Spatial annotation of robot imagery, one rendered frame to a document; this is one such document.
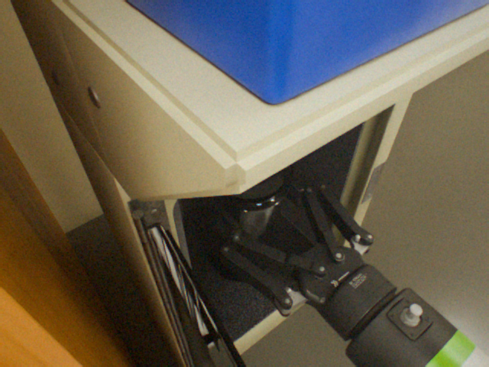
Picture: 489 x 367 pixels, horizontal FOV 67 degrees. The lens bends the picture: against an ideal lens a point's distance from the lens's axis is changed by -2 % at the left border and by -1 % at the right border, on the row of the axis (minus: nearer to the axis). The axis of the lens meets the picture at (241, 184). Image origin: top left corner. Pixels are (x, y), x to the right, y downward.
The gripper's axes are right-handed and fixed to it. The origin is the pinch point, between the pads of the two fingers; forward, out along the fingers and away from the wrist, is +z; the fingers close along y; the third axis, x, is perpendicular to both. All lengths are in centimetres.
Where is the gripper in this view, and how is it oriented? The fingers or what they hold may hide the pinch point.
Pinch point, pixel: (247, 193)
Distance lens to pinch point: 48.3
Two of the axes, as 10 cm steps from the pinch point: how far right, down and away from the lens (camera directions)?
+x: 0.0, 6.7, 7.4
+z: -6.1, -5.9, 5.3
